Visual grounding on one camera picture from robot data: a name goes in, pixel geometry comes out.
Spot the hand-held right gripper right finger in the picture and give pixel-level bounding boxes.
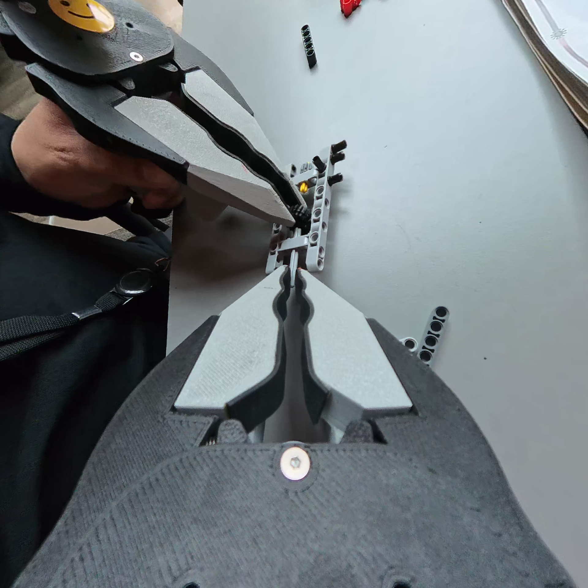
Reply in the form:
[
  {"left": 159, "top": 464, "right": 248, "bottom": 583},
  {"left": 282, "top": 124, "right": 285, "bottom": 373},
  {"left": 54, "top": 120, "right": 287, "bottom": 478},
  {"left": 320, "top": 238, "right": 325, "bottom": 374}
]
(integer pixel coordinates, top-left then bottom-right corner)
[{"left": 294, "top": 268, "right": 413, "bottom": 445}]

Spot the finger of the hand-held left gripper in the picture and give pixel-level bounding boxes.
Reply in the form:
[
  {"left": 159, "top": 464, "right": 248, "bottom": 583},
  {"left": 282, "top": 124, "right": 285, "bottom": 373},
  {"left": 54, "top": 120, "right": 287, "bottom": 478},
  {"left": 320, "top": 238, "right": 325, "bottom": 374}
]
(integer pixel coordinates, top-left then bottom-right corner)
[
  {"left": 183, "top": 68, "right": 307, "bottom": 207},
  {"left": 112, "top": 96, "right": 299, "bottom": 227}
]

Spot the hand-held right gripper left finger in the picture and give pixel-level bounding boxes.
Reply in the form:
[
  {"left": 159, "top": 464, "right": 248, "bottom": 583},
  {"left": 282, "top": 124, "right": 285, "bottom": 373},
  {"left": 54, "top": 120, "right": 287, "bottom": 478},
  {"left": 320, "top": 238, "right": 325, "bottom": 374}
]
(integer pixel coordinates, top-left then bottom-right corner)
[{"left": 174, "top": 266, "right": 291, "bottom": 435}]

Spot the grey lego frame assembly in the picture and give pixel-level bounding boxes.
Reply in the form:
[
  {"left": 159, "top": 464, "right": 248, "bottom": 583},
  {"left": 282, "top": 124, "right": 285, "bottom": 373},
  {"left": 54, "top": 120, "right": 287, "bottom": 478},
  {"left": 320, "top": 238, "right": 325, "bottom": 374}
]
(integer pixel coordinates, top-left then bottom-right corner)
[{"left": 266, "top": 140, "right": 347, "bottom": 276}]

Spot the long grey lego beam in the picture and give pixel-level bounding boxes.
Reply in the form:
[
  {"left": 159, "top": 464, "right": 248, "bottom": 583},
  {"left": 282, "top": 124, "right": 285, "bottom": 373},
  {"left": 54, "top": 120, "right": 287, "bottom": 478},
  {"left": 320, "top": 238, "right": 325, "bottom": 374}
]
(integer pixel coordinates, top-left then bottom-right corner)
[{"left": 417, "top": 305, "right": 450, "bottom": 367}]

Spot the black lego beam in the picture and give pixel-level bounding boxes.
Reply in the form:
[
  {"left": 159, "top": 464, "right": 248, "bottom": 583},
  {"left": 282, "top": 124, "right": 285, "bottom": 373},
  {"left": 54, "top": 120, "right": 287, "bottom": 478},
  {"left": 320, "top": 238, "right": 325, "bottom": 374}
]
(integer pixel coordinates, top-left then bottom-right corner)
[{"left": 301, "top": 24, "right": 319, "bottom": 70}]

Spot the lego instruction booklet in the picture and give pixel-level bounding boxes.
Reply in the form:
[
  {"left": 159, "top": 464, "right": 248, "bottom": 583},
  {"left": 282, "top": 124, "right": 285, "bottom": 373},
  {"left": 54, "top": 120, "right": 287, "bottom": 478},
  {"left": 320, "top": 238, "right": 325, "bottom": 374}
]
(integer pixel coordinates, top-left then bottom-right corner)
[{"left": 501, "top": 0, "right": 588, "bottom": 131}]

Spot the person's left hand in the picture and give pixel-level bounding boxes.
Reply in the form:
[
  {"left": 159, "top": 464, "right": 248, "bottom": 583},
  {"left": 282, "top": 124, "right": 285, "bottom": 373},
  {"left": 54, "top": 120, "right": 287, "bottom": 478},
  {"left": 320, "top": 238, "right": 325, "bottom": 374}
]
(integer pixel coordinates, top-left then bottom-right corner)
[{"left": 11, "top": 101, "right": 187, "bottom": 210}]

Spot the person's black clothing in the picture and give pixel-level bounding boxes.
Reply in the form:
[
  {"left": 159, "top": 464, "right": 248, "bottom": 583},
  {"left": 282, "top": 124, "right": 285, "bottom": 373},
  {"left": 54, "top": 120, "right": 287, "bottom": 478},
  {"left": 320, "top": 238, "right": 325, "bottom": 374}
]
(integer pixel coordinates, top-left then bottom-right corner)
[{"left": 0, "top": 115, "right": 173, "bottom": 588}]

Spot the black strap with buckle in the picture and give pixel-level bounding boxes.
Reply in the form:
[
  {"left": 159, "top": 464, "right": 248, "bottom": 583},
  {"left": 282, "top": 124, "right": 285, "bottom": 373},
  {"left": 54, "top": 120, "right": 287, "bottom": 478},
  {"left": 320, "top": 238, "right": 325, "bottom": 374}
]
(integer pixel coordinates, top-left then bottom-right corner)
[{"left": 0, "top": 269, "right": 154, "bottom": 361}]

